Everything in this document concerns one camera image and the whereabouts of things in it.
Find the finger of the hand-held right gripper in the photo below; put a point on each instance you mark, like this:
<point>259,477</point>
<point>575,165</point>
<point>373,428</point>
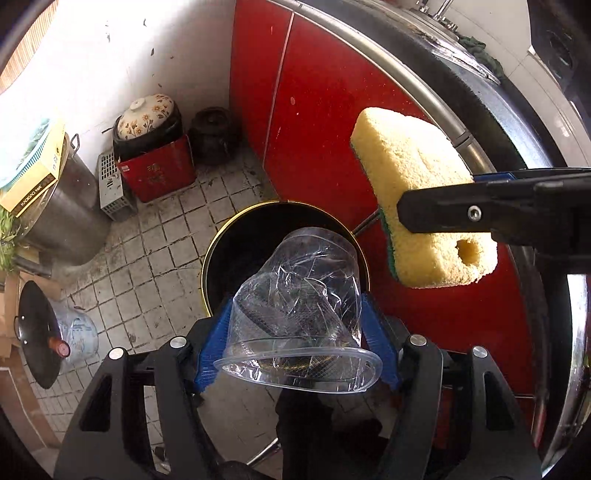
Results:
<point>443,212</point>
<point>494,177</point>

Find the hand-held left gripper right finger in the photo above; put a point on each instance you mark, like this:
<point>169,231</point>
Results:
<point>379,339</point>

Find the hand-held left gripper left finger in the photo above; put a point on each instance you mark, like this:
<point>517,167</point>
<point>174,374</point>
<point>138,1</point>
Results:
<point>216,344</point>

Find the yellow sponge with green back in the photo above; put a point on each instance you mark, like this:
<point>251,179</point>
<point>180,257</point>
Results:
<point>415,157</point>

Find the clear plastic cup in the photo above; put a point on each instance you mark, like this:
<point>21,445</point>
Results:
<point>300,295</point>

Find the black bin with gold rim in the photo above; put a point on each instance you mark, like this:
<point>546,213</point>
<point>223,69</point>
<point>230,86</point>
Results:
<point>249,240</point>

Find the green cloth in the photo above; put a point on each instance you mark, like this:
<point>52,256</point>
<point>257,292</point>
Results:
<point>482,53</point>

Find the steel sink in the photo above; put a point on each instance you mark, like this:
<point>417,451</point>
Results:
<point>457,48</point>

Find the clear plastic water jug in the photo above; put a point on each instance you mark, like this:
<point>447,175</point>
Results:
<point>81,330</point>

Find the black appliance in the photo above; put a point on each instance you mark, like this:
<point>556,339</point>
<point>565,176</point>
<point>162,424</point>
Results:
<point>561,46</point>

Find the red kitchen cabinet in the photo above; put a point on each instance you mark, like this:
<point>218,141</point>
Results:
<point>323,115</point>

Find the chrome faucet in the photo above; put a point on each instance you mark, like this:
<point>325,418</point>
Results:
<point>438,11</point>

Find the red box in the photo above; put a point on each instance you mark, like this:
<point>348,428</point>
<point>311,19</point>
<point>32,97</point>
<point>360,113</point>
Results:
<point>159,175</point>

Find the black pan lid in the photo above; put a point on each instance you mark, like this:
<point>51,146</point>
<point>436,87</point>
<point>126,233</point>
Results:
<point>34,332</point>

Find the grey plastic crate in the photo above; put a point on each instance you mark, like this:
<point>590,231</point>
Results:
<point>111,184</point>

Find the steel stockpot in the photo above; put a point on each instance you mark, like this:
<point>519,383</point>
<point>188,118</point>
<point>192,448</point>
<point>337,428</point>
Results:
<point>69,212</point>

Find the dark clay jar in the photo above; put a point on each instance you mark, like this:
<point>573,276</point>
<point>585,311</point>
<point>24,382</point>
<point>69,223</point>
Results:
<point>213,136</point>

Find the brown cardboard box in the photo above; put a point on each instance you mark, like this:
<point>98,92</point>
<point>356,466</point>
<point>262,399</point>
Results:
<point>9,314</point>

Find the black casserole pot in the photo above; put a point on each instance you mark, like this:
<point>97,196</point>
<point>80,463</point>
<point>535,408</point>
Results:
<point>157,141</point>

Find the green leafy vegetables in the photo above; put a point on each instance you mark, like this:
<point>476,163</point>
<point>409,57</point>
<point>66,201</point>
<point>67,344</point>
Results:
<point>7,240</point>

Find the yellow cardboard box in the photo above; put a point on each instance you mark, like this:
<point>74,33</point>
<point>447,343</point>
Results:
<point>39,189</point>

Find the floral ceramic pot lid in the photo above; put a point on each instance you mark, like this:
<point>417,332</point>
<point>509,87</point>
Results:
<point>145,115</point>

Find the pale green plastic basket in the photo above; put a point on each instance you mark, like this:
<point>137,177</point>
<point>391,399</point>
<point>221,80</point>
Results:
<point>23,147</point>

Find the bamboo blind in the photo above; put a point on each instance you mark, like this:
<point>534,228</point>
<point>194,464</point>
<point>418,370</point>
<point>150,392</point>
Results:
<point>23,60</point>

